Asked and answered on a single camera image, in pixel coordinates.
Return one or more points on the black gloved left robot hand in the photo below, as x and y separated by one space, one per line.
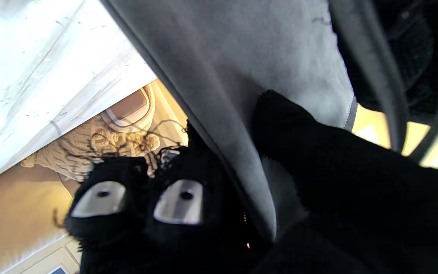
420 49

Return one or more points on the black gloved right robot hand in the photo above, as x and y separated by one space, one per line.
356 213

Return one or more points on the grey felt storage pouch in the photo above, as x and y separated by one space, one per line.
242 57

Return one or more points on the knitted cushion beside armrest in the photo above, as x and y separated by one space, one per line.
89 152

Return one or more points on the white framed window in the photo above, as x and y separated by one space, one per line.
51 266

